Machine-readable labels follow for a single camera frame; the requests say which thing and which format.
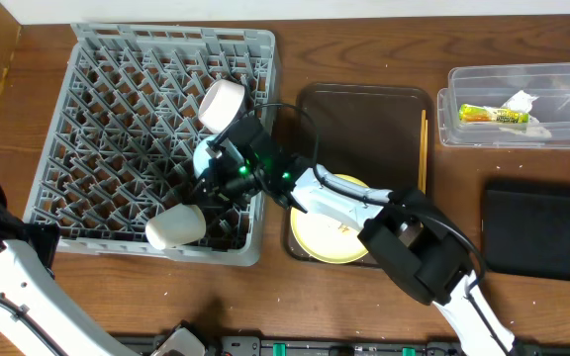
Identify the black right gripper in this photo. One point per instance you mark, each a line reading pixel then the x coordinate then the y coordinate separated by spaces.
pixel 211 183

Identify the light blue bowl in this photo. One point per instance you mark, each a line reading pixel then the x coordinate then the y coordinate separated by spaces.
pixel 226 162

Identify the pink bowl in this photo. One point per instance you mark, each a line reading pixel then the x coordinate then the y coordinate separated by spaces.
pixel 221 104

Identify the cream white cup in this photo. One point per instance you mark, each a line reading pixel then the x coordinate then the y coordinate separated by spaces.
pixel 180 225

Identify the yellow plate with crumbs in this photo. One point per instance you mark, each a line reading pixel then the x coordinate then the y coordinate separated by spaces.
pixel 326 223

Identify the wooden chopstick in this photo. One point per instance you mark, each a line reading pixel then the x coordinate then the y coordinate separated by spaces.
pixel 424 157
pixel 424 115

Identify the green snack bar wrapper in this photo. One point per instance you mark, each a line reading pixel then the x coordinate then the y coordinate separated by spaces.
pixel 482 114

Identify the white tissue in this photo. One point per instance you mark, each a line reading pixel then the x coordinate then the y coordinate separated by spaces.
pixel 522 102

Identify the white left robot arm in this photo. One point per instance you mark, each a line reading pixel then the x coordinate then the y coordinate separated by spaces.
pixel 36 315

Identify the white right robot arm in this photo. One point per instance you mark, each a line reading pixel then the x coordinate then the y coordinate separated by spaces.
pixel 410 239

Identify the grey dishwasher rack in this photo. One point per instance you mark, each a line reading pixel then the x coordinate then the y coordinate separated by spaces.
pixel 120 144

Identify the clear plastic waste bin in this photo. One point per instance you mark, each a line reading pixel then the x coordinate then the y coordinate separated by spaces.
pixel 492 86

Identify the black waste bin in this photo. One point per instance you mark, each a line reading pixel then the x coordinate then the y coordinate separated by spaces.
pixel 526 228

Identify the dark brown serving tray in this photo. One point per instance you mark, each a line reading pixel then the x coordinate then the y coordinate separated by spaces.
pixel 371 133

